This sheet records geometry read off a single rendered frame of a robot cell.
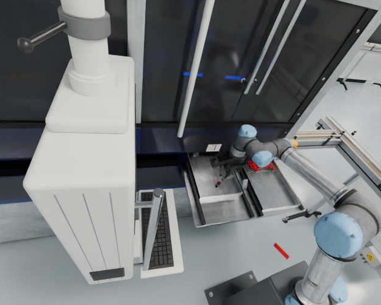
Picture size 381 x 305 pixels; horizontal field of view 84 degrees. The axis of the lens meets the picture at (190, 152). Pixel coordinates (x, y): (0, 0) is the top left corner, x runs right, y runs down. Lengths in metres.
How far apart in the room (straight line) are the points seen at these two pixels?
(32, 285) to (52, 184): 1.65
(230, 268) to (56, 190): 1.80
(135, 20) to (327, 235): 0.89
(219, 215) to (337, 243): 0.58
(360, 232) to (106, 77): 0.77
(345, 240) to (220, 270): 1.40
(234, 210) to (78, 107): 0.96
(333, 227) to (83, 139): 0.70
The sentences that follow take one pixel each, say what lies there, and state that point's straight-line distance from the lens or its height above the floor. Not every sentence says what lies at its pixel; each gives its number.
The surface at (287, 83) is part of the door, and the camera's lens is 1.18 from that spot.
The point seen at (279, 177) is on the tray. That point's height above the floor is 0.88.
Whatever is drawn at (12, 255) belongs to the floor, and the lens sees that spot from 2.16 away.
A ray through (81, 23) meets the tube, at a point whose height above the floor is 1.73.
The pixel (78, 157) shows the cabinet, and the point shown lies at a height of 1.55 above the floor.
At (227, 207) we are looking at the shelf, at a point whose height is 0.88.
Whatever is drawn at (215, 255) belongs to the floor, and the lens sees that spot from 2.06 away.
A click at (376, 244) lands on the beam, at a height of 0.55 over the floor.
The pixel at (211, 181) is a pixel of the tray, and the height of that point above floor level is 0.88.
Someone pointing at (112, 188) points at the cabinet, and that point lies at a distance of 0.41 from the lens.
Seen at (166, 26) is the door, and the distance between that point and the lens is 0.84.
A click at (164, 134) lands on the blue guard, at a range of 1.09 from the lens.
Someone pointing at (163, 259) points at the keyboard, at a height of 0.83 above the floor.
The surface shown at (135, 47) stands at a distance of 0.84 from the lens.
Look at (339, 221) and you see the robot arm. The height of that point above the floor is 1.39.
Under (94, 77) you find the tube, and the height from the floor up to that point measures 1.63.
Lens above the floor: 1.88
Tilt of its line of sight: 46 degrees down
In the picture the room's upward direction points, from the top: 17 degrees clockwise
